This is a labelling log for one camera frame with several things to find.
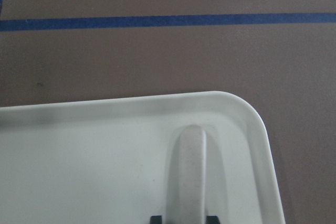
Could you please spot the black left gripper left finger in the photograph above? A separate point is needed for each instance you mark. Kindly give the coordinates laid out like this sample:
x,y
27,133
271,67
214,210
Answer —
x,y
156,220

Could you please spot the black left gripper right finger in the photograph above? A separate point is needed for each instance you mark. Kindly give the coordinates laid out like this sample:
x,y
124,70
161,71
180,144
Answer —
x,y
212,220

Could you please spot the white ceramic spoon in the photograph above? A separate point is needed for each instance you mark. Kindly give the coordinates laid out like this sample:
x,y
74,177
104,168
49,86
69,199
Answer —
x,y
185,201

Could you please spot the white bear tray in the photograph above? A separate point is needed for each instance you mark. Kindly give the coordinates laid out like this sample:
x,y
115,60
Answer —
x,y
107,161

